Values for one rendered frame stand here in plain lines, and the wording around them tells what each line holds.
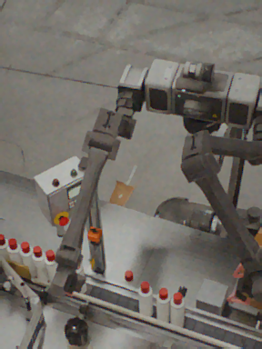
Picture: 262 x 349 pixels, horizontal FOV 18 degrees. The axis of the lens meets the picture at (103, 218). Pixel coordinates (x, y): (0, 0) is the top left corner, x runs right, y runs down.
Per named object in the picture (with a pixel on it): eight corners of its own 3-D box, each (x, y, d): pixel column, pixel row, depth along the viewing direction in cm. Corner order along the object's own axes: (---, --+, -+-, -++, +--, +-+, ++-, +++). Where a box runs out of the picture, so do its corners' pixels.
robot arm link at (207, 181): (212, 148, 250) (185, 158, 257) (204, 157, 246) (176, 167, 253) (276, 261, 261) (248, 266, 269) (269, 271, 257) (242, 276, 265)
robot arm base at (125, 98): (142, 109, 301) (141, 85, 291) (136, 124, 296) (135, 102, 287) (120, 105, 303) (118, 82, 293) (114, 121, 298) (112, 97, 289)
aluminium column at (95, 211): (92, 271, 327) (76, 165, 273) (96, 263, 329) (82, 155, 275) (102, 274, 326) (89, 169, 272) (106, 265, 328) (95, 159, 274)
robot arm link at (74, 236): (121, 139, 257) (89, 129, 258) (119, 139, 251) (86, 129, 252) (83, 267, 263) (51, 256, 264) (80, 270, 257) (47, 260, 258)
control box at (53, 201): (39, 210, 290) (33, 176, 274) (80, 188, 294) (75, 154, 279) (54, 229, 284) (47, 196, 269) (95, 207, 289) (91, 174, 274)
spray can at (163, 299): (155, 322, 306) (154, 294, 290) (159, 311, 309) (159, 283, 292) (167, 326, 305) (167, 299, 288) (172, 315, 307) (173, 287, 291)
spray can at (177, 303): (167, 327, 305) (168, 299, 288) (173, 315, 307) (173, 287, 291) (181, 332, 303) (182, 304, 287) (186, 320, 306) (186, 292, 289)
